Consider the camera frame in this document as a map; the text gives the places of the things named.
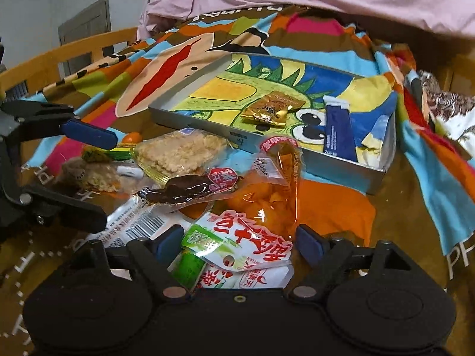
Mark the white barcode snack packet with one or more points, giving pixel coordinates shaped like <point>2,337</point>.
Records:
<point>141,222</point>

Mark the small white packet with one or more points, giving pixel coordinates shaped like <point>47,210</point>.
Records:
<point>130,172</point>

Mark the green yellow snack packet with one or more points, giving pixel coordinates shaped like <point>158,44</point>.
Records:
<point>111,154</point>

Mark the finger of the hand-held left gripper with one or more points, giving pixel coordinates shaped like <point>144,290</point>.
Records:
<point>91,135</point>
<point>74,213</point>

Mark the white red snack packet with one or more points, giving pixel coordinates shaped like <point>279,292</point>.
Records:
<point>252,278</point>
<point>256,243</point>

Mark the brown meat snack packet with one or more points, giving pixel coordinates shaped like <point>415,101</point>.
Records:
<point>182,189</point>

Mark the large rice cracker packet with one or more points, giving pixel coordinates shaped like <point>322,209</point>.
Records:
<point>178,152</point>

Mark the grey tray with dinosaur print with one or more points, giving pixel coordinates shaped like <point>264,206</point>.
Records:
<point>222,92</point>

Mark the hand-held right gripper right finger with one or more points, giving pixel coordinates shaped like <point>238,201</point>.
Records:
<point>310,244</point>

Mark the gold snack packet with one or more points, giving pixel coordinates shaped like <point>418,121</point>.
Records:
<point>272,108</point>

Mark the wooden bed frame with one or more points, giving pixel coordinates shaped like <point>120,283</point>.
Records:
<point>55,52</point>

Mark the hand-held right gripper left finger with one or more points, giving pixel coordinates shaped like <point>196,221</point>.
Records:
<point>169,245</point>

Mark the small rice cracker packet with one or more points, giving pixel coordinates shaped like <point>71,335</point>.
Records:
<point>100,178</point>

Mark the small orange fruit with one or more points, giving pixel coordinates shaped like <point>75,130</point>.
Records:
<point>131,138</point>

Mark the brown white patterned cloth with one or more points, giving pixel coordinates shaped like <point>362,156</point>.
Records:
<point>452,111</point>

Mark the orange transparent snack packet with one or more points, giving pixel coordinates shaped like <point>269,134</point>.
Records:
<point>267,200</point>

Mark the colourful printed blanket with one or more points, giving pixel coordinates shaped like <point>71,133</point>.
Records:
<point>334,215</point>

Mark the dark blue snack packet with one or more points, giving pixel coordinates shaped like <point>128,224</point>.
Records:
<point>336,133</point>

